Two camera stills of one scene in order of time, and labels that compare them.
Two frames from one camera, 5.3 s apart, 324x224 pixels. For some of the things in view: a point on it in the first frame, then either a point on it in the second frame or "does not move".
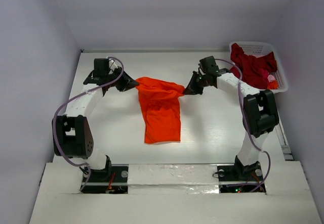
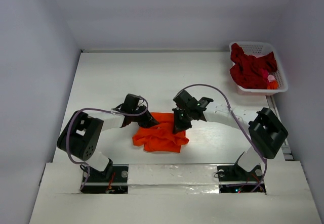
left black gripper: (127, 83) to (148, 122)
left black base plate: (113, 179) does not move
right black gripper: (195, 81) to (181, 120)
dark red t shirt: (248, 68) does not move
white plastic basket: (256, 49) does not move
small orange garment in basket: (273, 85) does not move
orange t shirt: (160, 100) to (161, 138)
